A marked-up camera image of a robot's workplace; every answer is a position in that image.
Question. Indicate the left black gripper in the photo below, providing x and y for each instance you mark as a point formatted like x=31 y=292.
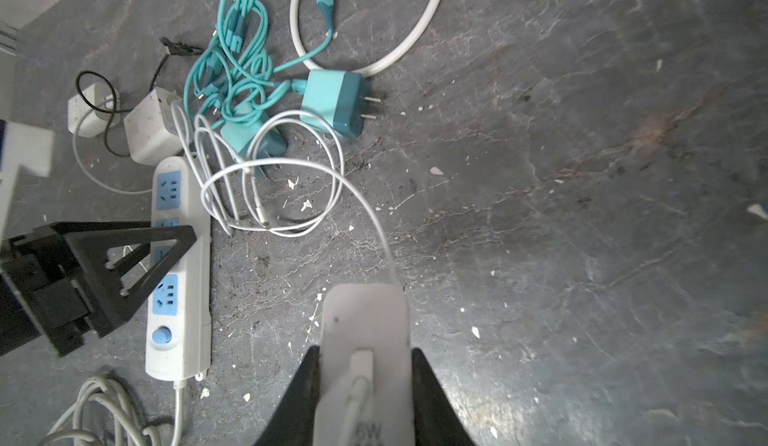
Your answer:
x=55 y=286

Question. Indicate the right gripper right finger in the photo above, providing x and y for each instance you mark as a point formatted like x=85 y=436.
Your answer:
x=435 y=420

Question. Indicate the white charger adapter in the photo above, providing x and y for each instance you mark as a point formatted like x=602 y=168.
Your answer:
x=365 y=368

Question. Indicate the white square charger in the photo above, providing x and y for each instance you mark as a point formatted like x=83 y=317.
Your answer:
x=150 y=129

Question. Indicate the white blue power strip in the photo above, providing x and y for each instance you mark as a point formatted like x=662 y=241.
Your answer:
x=179 y=324

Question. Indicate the teal charger adapter right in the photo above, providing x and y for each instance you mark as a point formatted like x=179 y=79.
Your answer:
x=339 y=98

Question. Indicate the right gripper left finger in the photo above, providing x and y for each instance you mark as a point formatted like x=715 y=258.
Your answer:
x=292 y=423

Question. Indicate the white charger far left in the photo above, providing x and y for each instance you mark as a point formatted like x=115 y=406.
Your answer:
x=88 y=118

